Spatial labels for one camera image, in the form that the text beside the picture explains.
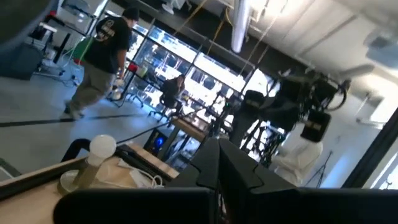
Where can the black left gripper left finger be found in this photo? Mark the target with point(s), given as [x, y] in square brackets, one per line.
[155, 205]

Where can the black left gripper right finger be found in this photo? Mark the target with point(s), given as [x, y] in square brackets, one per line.
[280, 205]

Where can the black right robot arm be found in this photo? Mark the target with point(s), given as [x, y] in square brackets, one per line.
[239, 130]

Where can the white power adapter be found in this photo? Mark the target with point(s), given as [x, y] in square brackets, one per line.
[138, 179]

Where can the white covered object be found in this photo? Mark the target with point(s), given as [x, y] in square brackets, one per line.
[295, 158]

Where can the black computer tower blue light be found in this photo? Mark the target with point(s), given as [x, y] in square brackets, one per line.
[157, 141]

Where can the brass lamp with white bulb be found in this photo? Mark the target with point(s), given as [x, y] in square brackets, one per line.
[101, 147]

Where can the wooden table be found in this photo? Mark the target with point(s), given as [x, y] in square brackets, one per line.
[192, 129]

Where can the person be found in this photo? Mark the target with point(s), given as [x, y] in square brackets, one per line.
[171, 90]
[109, 46]

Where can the white ceiling light tube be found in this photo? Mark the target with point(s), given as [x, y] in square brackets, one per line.
[241, 28]

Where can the dark grey cabinet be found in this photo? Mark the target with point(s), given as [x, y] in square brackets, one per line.
[18, 62]

